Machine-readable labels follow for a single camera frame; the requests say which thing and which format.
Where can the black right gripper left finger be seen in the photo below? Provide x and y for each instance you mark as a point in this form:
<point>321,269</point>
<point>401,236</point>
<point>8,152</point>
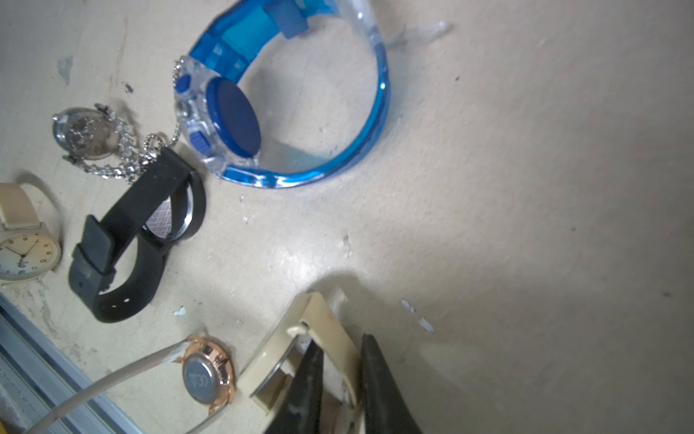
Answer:
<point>300,412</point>

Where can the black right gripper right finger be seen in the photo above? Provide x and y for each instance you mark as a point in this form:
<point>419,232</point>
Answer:
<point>385,410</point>

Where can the black leather strap watch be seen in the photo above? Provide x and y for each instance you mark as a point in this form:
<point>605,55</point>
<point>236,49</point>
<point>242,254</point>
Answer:
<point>119,263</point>

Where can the beige strap triangular watch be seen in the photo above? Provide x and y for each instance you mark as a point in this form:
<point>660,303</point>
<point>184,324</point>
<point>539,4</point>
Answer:
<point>268,375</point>

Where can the silver chain pocket watch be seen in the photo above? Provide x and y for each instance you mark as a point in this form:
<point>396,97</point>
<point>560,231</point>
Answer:
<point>100,142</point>

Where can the translucent blue plastic watch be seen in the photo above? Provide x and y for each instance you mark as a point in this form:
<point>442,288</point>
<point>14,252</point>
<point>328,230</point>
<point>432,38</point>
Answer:
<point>278,94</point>

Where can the small silver face watch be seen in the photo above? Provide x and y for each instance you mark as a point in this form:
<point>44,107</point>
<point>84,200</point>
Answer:
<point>207,372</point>

